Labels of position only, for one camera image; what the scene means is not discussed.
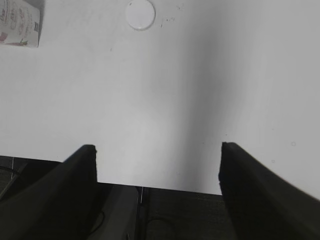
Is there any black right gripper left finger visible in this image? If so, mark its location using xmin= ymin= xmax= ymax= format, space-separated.
xmin=0 ymin=145 xmax=98 ymax=240

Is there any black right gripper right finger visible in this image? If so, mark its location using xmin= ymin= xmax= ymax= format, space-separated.
xmin=218 ymin=142 xmax=320 ymax=240

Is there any white yogurt drink bottle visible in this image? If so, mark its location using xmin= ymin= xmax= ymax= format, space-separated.
xmin=0 ymin=0 xmax=46 ymax=48

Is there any white ribbed bottle cap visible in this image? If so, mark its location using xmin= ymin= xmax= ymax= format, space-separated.
xmin=125 ymin=0 xmax=156 ymax=31

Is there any grey table leg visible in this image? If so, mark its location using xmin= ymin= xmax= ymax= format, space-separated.
xmin=88 ymin=185 xmax=139 ymax=240

